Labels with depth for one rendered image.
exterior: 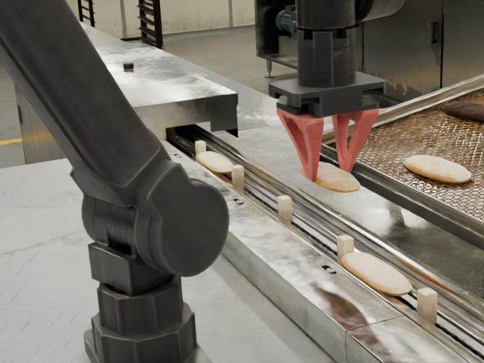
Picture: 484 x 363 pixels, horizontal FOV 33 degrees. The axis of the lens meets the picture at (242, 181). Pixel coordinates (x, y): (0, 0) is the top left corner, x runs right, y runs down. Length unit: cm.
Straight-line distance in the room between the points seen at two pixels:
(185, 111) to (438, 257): 50
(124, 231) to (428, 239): 42
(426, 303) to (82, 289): 36
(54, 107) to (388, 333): 31
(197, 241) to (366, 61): 411
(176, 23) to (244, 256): 737
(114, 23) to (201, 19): 88
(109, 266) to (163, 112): 60
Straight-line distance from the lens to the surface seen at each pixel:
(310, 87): 80
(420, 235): 98
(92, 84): 60
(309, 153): 82
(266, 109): 161
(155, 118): 124
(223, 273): 89
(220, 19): 835
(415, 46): 431
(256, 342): 75
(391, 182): 93
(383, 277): 78
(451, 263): 91
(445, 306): 75
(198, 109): 126
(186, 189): 64
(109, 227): 68
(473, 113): 109
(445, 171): 93
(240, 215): 93
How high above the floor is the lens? 119
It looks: 18 degrees down
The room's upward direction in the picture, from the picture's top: 3 degrees counter-clockwise
